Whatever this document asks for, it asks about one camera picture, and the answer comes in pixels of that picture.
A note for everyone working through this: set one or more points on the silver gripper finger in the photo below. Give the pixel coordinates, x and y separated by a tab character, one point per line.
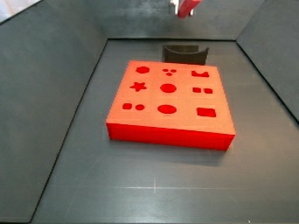
175	5

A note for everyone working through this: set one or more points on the red hexagonal peg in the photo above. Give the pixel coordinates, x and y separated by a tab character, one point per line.
186	7

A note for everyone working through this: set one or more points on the black curved peg holder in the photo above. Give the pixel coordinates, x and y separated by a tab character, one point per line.
186	54

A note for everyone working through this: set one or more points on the red shape-hole block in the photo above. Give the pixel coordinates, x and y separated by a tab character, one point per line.
171	104

